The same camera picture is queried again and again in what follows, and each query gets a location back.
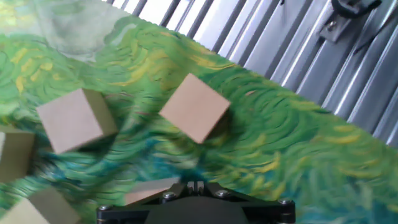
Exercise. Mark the painted landscape cloth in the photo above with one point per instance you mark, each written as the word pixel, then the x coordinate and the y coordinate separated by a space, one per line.
pixel 280 140

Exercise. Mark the large wooden cube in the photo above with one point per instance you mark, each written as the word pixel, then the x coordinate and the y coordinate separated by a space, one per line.
pixel 195 107
pixel 146 189
pixel 34 208
pixel 73 121
pixel 15 155

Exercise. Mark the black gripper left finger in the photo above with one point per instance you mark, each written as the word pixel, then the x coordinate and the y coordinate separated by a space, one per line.
pixel 130 211

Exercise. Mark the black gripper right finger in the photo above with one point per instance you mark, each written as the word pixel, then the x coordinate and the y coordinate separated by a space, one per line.
pixel 267 211

